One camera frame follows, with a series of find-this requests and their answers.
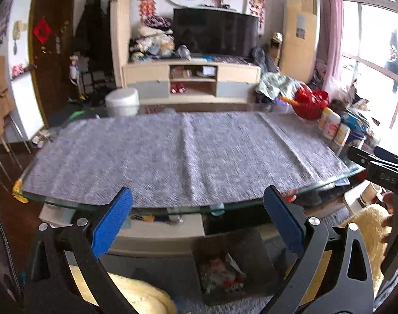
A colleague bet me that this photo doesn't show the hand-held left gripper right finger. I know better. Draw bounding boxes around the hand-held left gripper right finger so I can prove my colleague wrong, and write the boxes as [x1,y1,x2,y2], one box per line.
[262,185,376,314]

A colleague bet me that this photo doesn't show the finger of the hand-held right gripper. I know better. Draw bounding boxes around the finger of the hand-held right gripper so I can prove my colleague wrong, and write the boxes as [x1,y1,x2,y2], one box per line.
[347,145,380,168]
[373,145,398,166]

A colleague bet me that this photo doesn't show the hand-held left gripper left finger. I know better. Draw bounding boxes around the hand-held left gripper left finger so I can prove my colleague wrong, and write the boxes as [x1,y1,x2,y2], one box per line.
[22,186,139,314]

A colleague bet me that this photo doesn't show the dark grey trash bin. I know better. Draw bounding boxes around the dark grey trash bin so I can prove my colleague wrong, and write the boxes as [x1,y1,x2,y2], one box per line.
[190,228,284,306]

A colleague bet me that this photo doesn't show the person's right hand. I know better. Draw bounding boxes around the person's right hand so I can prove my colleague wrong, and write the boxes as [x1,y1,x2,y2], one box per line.
[380,192,397,246]

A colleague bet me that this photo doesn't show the white cup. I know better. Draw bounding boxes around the white cup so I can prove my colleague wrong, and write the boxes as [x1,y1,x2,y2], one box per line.
[359,181,383,205]

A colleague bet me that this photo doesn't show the pink-labelled plastic jar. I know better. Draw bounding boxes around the pink-labelled plastic jar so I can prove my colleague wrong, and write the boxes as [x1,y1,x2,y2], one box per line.
[318,107,333,131]
[334,122,351,146]
[323,111,341,138]

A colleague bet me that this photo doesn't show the blue snack bag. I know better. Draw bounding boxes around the blue snack bag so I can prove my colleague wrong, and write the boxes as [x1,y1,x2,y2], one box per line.
[341,108,371,151]

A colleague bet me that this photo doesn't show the glass coffee table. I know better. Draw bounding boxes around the glass coffee table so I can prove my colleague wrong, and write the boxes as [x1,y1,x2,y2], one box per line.
[12,103,366,256]

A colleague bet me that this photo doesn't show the red plastic bag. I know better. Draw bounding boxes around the red plastic bag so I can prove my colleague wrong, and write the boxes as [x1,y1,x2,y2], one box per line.
[294,83,330,120]

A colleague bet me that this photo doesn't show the yellow fluffy blanket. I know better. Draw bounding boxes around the yellow fluffy blanket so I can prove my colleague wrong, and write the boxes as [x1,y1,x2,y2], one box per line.
[68,203,394,314]

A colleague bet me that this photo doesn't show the pile of crumpled wrappers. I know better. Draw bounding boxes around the pile of crumpled wrappers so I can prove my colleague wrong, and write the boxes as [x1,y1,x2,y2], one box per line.
[199,257,247,294]

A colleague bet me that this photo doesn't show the grey tablecloth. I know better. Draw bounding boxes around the grey tablecloth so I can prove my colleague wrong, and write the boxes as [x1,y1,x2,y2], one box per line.
[20,109,351,208]

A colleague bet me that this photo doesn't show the window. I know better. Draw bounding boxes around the window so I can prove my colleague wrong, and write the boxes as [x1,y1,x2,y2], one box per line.
[338,0,398,158]

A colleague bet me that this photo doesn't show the yellow table corner guard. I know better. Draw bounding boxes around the yellow table corner guard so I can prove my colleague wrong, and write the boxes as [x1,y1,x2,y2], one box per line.
[12,178,27,203]

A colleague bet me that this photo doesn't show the green floral cloth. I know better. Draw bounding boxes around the green floral cloth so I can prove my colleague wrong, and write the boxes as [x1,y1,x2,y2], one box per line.
[255,72,301,100]

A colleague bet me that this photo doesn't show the grey shaggy rug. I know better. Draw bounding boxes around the grey shaggy rug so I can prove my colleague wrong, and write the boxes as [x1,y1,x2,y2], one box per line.
[101,209,350,314]

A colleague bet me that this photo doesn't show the white round stool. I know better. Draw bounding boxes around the white round stool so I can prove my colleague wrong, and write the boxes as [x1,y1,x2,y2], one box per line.
[105,88,141,117]

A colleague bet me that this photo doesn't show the beige standing air conditioner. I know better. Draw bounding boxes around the beige standing air conditioner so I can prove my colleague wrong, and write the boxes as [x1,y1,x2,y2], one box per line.
[281,0,320,84]

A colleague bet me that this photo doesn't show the pink curtain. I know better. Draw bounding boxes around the pink curtain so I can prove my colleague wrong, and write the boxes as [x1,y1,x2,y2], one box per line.
[317,0,345,86]

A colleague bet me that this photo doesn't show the cardboard box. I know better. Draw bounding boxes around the cardboard box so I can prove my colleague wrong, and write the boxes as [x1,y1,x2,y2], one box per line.
[269,32,284,66]

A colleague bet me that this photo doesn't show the white board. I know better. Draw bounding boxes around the white board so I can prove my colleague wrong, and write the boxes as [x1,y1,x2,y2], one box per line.
[10,70,46,141]

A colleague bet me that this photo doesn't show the beige television cabinet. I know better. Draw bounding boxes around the beige television cabinet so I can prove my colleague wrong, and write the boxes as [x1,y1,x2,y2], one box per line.
[121,59,262,104]

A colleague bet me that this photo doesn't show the brown wooden door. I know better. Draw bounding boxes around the brown wooden door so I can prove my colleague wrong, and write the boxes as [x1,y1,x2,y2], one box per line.
[28,0,78,128]

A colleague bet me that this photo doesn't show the pile of pillows and clothes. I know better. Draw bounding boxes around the pile of pillows and clothes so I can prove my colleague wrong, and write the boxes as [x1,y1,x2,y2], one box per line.
[128,16,175,63]

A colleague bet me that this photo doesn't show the beige tall panel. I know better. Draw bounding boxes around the beige tall panel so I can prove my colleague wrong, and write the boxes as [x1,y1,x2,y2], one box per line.
[110,0,132,89]

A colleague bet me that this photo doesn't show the black television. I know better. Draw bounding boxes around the black television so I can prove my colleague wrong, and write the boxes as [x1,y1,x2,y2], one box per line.
[171,7,259,59]

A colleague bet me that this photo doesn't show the dark hanging coats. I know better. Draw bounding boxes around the dark hanging coats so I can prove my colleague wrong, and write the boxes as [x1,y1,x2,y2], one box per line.
[73,0,113,89]

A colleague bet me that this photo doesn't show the red diamond door decoration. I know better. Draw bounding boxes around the red diamond door decoration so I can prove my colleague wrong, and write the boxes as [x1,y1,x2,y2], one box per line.
[33,18,52,44]

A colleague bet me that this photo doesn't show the black braided cable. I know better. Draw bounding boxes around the black braided cable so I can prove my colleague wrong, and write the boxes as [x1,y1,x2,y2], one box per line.
[0,198,24,305]

